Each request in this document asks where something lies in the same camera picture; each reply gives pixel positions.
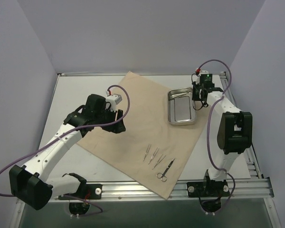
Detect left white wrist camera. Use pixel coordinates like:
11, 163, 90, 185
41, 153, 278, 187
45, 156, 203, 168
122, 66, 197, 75
105, 90, 122, 105

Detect aluminium front rail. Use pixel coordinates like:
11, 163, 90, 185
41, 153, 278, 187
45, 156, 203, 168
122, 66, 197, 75
16, 178, 275, 202

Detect beige wrapping cloth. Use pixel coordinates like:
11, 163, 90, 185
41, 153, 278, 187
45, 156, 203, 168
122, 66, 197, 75
79, 72, 209, 196

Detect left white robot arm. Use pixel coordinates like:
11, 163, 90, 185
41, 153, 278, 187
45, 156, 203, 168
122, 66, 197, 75
9, 94, 126, 210

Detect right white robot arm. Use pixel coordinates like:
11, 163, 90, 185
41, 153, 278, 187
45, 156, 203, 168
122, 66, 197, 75
192, 73, 253, 196

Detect steel instrument tray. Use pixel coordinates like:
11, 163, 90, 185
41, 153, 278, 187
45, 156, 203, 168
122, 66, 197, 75
167, 87, 197, 126

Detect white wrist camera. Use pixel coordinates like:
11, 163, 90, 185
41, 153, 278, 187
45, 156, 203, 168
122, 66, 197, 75
105, 90, 122, 105
195, 69, 209, 76

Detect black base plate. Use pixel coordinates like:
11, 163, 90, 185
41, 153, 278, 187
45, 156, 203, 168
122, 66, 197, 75
186, 181, 230, 198
56, 184, 102, 200

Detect steel surgical scissors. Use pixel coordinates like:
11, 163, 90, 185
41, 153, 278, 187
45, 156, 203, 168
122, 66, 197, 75
156, 158, 175, 182

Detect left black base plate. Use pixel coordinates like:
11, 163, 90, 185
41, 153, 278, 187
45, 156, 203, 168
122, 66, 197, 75
56, 184, 102, 200

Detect aluminium back rail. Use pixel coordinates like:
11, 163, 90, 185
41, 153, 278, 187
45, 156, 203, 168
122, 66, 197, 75
57, 72, 226, 77

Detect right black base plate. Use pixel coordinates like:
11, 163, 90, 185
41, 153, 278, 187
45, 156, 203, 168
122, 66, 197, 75
186, 181, 230, 198

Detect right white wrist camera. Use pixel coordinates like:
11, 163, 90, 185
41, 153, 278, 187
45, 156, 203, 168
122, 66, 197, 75
195, 69, 209, 76

